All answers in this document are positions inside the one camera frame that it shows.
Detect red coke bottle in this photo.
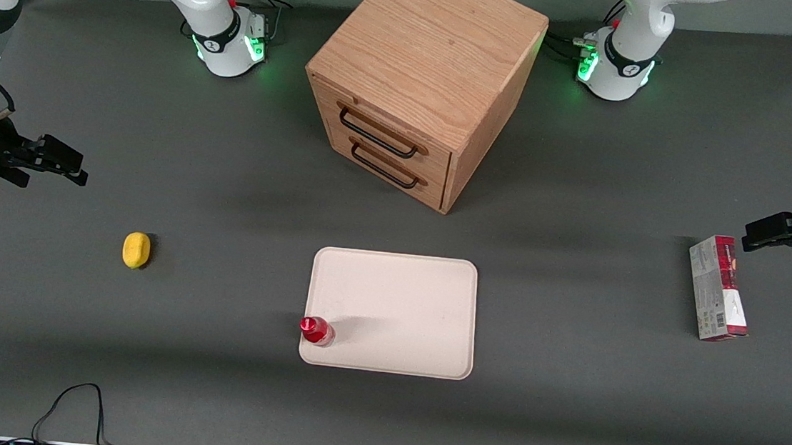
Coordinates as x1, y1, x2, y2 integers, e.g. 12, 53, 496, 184
297, 314, 337, 349

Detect beige plastic tray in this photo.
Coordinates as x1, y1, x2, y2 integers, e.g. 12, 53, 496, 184
298, 245, 483, 382

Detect grey and red carton box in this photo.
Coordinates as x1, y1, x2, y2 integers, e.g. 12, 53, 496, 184
681, 233, 757, 345

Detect yellow lemon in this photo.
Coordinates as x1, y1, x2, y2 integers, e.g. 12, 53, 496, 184
121, 230, 153, 271

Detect wooden drawer front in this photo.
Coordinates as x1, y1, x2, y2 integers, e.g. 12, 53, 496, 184
323, 127, 452, 213
302, 75, 459, 185

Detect wooden drawer cabinet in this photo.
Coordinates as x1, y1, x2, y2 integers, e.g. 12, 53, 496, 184
294, 0, 551, 223

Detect black cable loop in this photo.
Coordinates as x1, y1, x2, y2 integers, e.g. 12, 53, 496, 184
0, 375, 139, 445

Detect black left arm base cables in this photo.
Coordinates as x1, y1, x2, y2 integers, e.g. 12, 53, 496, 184
543, 0, 628, 68

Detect black drawer handle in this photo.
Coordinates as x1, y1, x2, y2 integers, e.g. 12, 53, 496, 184
334, 101, 432, 161
346, 137, 431, 191

